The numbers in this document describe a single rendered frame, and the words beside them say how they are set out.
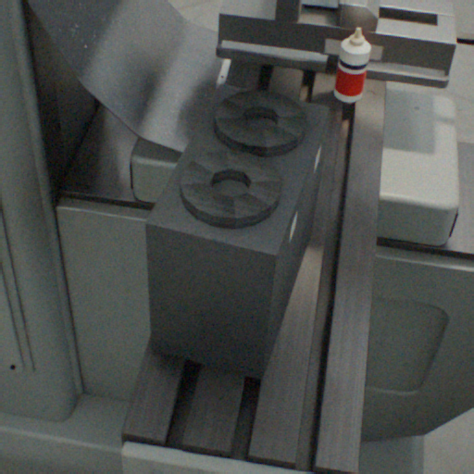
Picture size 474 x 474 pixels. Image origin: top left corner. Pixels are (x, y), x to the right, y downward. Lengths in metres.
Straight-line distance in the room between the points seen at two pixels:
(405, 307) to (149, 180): 0.47
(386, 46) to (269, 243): 0.59
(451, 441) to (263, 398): 1.20
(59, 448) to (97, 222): 0.56
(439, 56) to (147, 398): 0.67
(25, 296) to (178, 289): 0.70
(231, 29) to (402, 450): 0.92
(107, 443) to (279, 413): 0.89
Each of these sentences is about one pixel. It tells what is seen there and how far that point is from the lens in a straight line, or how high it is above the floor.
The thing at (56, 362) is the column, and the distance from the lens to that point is 1.59.
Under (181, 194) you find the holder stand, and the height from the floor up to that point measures 1.15.
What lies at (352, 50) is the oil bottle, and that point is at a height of 1.04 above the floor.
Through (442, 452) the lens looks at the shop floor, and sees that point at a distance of 1.97.
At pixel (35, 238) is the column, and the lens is 1.35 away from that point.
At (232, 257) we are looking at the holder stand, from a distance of 0.71.
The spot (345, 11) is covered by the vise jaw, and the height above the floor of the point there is 1.06.
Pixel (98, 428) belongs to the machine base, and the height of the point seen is 0.20.
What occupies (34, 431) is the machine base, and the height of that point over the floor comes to 0.20.
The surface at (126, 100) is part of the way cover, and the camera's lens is 1.19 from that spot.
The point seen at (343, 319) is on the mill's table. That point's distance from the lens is 0.90.
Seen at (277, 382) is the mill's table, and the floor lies 0.96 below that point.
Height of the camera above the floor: 1.65
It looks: 46 degrees down
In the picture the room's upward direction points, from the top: 4 degrees clockwise
